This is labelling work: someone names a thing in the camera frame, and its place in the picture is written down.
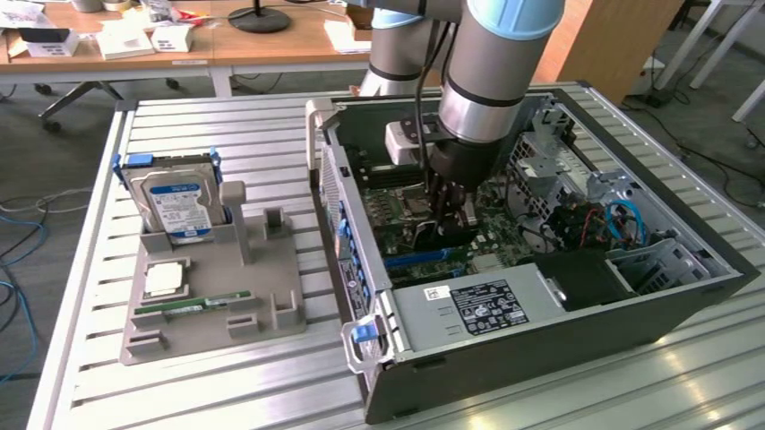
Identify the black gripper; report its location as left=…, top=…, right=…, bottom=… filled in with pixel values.
left=429, top=139, right=501, bottom=201

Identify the graphics card with black cooler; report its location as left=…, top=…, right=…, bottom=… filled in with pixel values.
left=358, top=201, right=483, bottom=254

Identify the CPU socket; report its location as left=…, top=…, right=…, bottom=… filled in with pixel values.
left=398, top=185, right=433, bottom=219

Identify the black RAM slot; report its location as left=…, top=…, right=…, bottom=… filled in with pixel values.
left=361, top=170, right=430, bottom=188
left=359, top=159, right=431, bottom=176

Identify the green motherboard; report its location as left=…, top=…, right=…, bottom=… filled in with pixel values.
left=358, top=154, right=539, bottom=288

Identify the blue PCIe expansion slot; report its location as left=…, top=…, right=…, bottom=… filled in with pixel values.
left=385, top=258, right=465, bottom=277
left=382, top=248, right=461, bottom=271

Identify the grey power supply unit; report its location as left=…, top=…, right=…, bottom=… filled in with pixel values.
left=391, top=262, right=566, bottom=353

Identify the stack of white papers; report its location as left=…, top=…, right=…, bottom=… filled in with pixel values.
left=325, top=20, right=373, bottom=56

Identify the black floor power strip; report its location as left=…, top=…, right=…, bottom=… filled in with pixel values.
left=621, top=89, right=670, bottom=109

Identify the white socket box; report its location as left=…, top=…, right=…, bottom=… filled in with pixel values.
left=638, top=56, right=668, bottom=84

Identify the metal disk bay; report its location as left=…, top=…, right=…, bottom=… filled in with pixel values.
left=604, top=238, right=722, bottom=297

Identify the wooden office desk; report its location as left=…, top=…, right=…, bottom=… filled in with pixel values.
left=0, top=0, right=542, bottom=99

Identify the black open PC case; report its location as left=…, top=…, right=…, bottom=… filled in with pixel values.
left=303, top=80, right=761, bottom=426

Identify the black round lamp base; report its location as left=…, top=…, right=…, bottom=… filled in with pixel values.
left=226, top=0, right=292, bottom=35

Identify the grey printed parts rack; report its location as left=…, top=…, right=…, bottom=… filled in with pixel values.
left=118, top=178, right=311, bottom=367

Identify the hard disk with blue caddy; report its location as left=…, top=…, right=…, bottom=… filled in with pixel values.
left=110, top=150, right=234, bottom=246

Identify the white table leg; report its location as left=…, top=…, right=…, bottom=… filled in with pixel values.
left=732, top=80, right=765, bottom=123

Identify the green RAM stick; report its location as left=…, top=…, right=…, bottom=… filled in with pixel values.
left=134, top=290, right=252, bottom=317

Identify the silver CPU chip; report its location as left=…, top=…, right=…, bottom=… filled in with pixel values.
left=142, top=263, right=194, bottom=300

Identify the small white labelled box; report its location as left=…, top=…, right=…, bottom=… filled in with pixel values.
left=150, top=24, right=196, bottom=54

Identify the open white cardboard box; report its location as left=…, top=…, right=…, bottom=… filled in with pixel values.
left=95, top=20, right=158, bottom=61

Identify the black chair base with casters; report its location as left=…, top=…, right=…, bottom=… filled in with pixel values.
left=32, top=79, right=182, bottom=134

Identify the white box with black top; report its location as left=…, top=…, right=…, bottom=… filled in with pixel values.
left=17, top=27, right=80, bottom=58

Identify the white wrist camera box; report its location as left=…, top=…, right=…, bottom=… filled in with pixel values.
left=385, top=119, right=445, bottom=166

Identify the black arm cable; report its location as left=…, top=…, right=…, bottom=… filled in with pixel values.
left=414, top=20, right=462, bottom=180

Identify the black wire bundle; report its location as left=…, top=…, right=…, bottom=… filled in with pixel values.
left=519, top=201, right=578, bottom=252

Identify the red power wire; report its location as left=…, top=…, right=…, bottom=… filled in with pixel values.
left=582, top=204, right=606, bottom=247

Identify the blue data wire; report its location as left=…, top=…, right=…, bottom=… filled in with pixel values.
left=604, top=199, right=652, bottom=250

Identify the white table frame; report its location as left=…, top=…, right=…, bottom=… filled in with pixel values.
left=654, top=0, right=765, bottom=90

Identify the white floor cable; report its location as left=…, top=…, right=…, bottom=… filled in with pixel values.
left=0, top=186, right=96, bottom=215

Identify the blue floor cable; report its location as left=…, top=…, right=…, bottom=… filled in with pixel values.
left=0, top=214, right=49, bottom=384

